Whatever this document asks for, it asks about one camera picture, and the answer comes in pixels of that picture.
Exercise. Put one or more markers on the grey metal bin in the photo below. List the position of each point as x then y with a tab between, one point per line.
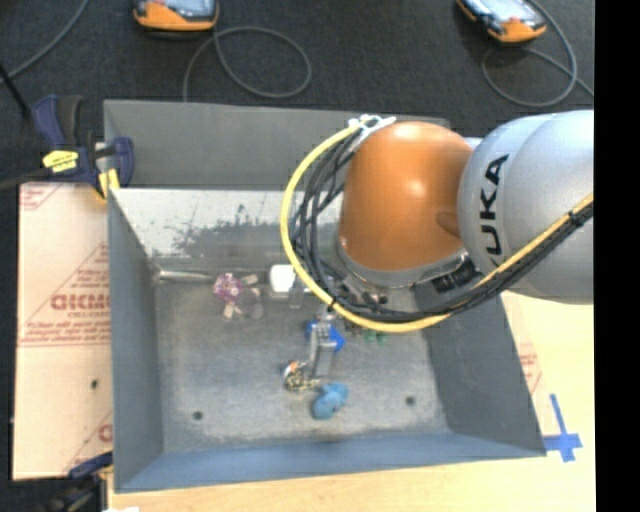
240	360

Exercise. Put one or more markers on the brown and yellow small toy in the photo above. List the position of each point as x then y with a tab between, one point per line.
296	377

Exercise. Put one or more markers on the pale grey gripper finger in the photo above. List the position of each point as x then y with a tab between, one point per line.
328	357
316	356

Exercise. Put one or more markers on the purple and white toy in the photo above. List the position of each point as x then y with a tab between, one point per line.
229	289

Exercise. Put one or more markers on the white rounded block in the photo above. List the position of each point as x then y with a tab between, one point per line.
282	278

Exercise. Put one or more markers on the dark blue flat piece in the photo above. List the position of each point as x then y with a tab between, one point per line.
340	341

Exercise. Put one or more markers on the black cylinder on white bracket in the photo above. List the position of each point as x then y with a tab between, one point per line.
374	299

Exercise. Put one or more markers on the light blue soft toy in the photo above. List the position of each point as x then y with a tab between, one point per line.
327	400

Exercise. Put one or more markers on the brown cardboard board red print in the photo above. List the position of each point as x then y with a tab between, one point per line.
60	280

